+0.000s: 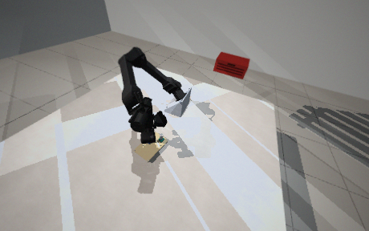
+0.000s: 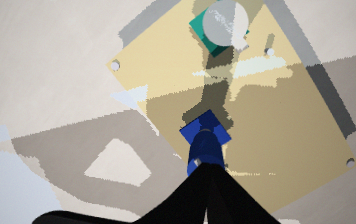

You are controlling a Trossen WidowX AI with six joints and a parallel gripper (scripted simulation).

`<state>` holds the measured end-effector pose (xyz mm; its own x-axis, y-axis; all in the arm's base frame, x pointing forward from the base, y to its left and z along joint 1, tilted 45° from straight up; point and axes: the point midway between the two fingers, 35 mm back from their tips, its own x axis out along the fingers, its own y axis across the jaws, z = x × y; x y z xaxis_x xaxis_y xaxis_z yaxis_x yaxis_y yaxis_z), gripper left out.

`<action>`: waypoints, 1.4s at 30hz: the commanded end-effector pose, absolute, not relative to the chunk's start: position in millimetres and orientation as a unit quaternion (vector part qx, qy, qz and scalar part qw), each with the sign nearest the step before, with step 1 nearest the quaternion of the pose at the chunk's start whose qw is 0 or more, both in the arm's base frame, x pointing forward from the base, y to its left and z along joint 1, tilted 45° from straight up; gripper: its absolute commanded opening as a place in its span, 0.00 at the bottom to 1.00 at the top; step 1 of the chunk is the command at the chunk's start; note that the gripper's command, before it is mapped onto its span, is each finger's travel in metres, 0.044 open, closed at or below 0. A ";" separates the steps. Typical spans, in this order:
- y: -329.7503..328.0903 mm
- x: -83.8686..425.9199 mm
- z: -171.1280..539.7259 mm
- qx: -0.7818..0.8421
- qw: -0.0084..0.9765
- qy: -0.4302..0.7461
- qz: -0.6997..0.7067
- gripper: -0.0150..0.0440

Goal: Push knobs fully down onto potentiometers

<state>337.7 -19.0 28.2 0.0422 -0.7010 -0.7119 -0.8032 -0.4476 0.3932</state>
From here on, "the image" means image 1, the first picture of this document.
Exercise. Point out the tan circuit board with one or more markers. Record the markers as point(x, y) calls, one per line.
point(147, 151)

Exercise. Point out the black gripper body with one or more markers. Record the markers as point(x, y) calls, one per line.
point(148, 136)

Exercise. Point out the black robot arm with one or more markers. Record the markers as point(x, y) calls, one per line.
point(132, 95)

